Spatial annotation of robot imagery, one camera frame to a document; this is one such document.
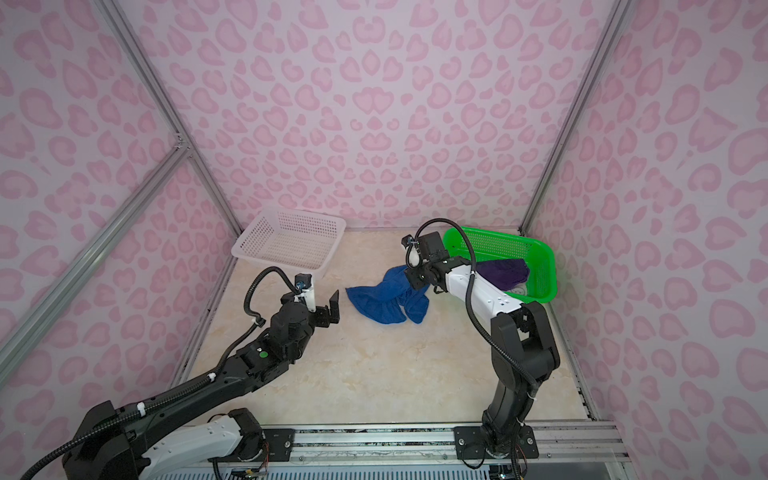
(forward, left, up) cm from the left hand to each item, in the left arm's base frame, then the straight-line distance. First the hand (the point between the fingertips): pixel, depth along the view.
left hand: (329, 289), depth 78 cm
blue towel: (+7, -13, -20) cm, 25 cm away
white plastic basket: (+36, +19, -22) cm, 46 cm away
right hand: (+12, -23, -7) cm, 27 cm away
